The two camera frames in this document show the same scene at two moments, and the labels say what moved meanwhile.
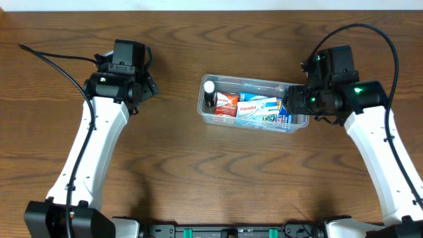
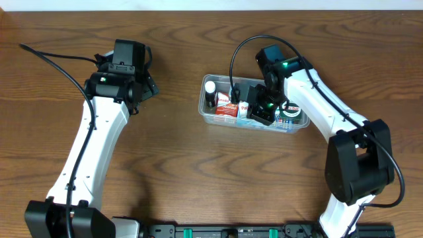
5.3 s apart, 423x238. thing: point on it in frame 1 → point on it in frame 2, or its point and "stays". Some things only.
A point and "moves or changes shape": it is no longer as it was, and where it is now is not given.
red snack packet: (226, 104) stays
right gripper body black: (294, 100) → (261, 114)
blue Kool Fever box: (283, 116) moves or changes shape
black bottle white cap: (209, 94) stays
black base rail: (308, 229) stays
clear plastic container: (246, 103) stays
